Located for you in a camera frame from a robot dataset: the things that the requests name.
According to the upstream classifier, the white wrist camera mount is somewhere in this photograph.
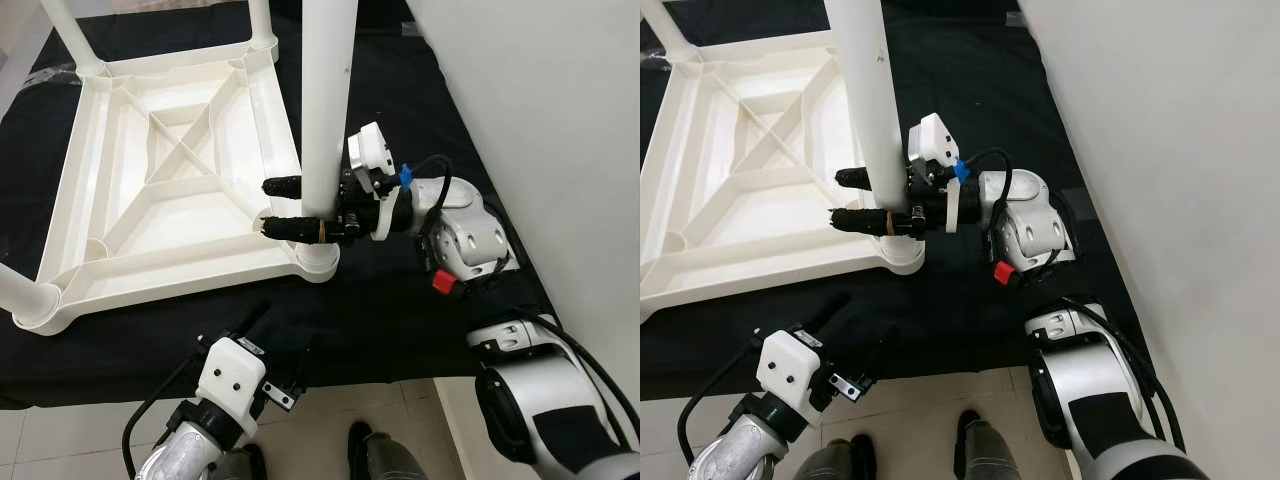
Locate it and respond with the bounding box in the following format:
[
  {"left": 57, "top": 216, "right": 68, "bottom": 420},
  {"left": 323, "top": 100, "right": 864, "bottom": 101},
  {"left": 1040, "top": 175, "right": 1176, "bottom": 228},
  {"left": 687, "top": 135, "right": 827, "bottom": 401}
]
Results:
[
  {"left": 345, "top": 122, "right": 412, "bottom": 242},
  {"left": 195, "top": 335, "right": 269, "bottom": 437},
  {"left": 755, "top": 327, "right": 830, "bottom": 427},
  {"left": 905, "top": 112, "right": 967, "bottom": 234}
]

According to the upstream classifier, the black tablecloth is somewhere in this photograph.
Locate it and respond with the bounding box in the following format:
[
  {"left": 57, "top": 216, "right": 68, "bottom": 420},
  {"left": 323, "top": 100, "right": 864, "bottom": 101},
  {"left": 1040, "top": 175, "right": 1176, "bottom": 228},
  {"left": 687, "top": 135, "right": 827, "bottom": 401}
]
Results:
[
  {"left": 0, "top": 0, "right": 557, "bottom": 410},
  {"left": 640, "top": 0, "right": 1142, "bottom": 402}
]

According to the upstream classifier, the white plastic children table top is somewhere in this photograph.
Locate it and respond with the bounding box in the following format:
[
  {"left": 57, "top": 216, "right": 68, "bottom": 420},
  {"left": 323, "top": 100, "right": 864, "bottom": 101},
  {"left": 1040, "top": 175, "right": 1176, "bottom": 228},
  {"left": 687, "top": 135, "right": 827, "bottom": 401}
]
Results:
[
  {"left": 12, "top": 42, "right": 342, "bottom": 337},
  {"left": 640, "top": 28, "right": 927, "bottom": 324}
]

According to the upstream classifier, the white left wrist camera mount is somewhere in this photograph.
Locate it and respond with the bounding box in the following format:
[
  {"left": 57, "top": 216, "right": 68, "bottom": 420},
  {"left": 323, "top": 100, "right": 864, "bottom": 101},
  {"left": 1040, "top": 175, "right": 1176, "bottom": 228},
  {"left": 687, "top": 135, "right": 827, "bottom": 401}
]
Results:
[
  {"left": 195, "top": 335, "right": 269, "bottom": 437},
  {"left": 755, "top": 327, "right": 830, "bottom": 427}
]

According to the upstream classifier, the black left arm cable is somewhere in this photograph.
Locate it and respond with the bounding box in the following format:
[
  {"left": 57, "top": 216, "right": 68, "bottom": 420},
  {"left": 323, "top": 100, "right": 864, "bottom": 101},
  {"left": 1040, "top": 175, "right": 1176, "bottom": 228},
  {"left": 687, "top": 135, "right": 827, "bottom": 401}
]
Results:
[
  {"left": 678, "top": 330, "right": 777, "bottom": 467},
  {"left": 122, "top": 335, "right": 217, "bottom": 477}
]

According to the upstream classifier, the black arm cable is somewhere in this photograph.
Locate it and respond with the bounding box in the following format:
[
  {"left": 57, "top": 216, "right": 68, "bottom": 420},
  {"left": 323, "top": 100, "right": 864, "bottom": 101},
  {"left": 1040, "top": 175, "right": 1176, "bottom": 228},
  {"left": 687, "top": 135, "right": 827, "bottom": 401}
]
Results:
[
  {"left": 678, "top": 330, "right": 777, "bottom": 467},
  {"left": 975, "top": 148, "right": 1192, "bottom": 453},
  {"left": 410, "top": 155, "right": 641, "bottom": 453},
  {"left": 122, "top": 335, "right": 217, "bottom": 477}
]

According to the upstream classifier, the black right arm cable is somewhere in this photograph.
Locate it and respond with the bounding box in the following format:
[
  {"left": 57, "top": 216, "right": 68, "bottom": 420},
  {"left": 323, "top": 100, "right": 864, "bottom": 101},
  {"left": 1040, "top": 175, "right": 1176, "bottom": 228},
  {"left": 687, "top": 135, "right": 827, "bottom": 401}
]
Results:
[
  {"left": 975, "top": 148, "right": 1192, "bottom": 453},
  {"left": 410, "top": 155, "right": 641, "bottom": 453}
]

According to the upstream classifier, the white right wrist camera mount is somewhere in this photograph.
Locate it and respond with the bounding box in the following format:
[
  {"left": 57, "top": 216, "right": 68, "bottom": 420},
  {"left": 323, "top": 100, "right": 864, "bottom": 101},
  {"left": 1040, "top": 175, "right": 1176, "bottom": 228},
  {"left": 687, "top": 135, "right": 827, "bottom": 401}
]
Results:
[
  {"left": 905, "top": 112, "right": 967, "bottom": 234},
  {"left": 345, "top": 122, "right": 412, "bottom": 242}
]

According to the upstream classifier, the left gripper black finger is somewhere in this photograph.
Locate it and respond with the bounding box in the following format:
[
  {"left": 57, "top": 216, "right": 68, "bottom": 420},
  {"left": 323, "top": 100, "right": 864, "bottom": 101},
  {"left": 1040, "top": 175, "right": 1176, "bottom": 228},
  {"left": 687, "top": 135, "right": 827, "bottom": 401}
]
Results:
[
  {"left": 827, "top": 323, "right": 892, "bottom": 405},
  {"left": 800, "top": 292, "right": 852, "bottom": 333},
  {"left": 225, "top": 305, "right": 272, "bottom": 343},
  {"left": 261, "top": 338, "right": 313, "bottom": 413}
]

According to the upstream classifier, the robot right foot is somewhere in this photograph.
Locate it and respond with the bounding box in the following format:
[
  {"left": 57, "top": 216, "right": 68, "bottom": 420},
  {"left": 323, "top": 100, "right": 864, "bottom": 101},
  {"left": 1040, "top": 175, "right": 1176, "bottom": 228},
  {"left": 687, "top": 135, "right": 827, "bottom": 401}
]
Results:
[
  {"left": 348, "top": 420, "right": 432, "bottom": 480},
  {"left": 955, "top": 410, "right": 1022, "bottom": 480}
]

